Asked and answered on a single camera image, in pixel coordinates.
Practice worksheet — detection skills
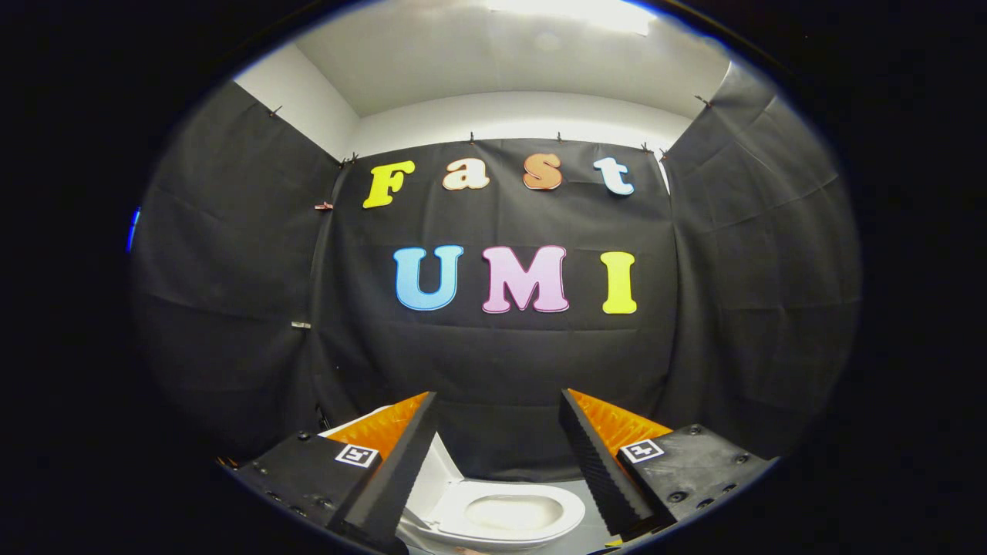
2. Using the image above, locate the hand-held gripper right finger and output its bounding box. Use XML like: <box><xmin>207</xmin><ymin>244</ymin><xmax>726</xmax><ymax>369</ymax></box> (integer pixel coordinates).
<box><xmin>558</xmin><ymin>388</ymin><xmax>780</xmax><ymax>542</ymax></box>

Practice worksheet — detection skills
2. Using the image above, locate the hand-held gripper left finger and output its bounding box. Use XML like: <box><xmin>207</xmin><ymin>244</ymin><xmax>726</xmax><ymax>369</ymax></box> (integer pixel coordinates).
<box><xmin>230</xmin><ymin>392</ymin><xmax>439</xmax><ymax>554</ymax></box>

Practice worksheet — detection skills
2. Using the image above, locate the white toilet lid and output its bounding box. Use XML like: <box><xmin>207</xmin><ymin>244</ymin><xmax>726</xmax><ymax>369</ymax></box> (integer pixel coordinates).
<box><xmin>320</xmin><ymin>405</ymin><xmax>468</xmax><ymax>542</ymax></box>

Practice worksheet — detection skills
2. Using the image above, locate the black backdrop cloth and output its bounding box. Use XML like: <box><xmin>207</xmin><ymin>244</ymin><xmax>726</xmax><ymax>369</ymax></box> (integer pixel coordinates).
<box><xmin>130</xmin><ymin>58</ymin><xmax>861</xmax><ymax>483</ymax></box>

